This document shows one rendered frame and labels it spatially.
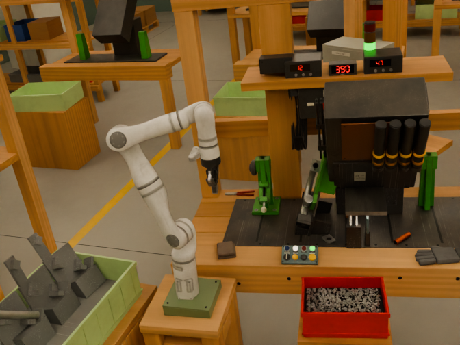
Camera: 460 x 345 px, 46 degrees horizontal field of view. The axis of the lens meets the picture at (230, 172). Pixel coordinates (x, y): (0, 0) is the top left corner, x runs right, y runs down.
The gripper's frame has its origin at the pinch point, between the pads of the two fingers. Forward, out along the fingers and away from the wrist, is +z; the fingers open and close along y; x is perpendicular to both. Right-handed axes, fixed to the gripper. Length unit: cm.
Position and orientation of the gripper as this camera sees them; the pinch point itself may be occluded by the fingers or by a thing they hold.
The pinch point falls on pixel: (214, 189)
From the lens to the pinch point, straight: 209.2
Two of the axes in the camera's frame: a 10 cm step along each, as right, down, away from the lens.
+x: -9.8, 0.2, 2.0
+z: 1.1, 8.9, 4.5
